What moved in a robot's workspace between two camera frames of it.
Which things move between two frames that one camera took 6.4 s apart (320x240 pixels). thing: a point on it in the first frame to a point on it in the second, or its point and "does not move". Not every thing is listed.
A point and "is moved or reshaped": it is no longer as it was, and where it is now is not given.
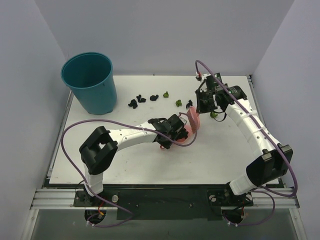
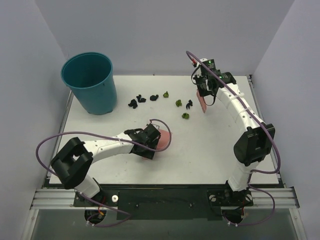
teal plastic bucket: [90, 76] does not move
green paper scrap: [178, 103] does not move
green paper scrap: [166, 95] does not move
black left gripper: [180, 132] to [152, 136]
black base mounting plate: [163, 204] does not move
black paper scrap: [190, 103] does not move
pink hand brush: [194, 119] is moved or reshaped
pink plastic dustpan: [189, 139] is moved or reshaped
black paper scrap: [133, 104] does not move
